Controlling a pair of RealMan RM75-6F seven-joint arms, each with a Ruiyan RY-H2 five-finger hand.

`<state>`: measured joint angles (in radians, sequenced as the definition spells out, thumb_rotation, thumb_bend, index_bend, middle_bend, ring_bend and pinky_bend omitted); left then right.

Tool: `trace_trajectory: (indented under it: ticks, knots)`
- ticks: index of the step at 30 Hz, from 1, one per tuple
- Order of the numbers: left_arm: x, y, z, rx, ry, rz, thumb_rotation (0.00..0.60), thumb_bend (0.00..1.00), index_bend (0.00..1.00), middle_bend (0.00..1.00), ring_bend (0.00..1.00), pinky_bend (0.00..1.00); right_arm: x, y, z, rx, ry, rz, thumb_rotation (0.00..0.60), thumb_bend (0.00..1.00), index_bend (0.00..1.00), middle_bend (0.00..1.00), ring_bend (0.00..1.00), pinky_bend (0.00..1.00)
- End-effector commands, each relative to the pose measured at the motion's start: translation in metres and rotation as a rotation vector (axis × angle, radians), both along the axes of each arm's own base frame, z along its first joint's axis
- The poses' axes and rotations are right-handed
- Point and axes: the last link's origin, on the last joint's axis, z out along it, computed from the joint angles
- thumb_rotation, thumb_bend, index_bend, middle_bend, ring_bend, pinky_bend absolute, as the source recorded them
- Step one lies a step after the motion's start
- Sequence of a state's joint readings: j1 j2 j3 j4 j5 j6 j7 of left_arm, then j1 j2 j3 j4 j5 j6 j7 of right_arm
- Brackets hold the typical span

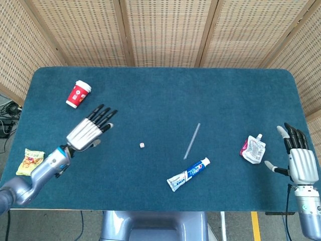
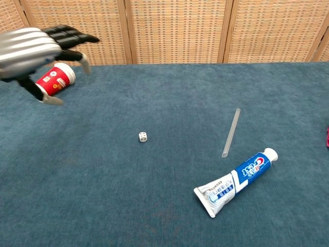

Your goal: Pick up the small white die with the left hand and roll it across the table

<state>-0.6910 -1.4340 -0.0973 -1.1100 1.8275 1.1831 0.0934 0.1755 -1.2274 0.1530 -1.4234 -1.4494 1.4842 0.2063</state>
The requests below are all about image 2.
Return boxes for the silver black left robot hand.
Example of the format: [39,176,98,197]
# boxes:
[0,24,100,106]

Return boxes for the red paper cup white lid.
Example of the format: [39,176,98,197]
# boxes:
[35,62,77,97]

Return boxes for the woven bamboo folding screen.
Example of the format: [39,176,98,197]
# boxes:
[0,0,329,66]

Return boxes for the teal carpet table cover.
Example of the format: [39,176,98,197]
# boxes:
[0,61,329,247]

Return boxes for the clear plastic straw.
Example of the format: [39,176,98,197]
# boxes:
[221,108,241,158]

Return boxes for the blue white toothpaste tube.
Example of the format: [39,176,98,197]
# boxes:
[193,147,279,219]

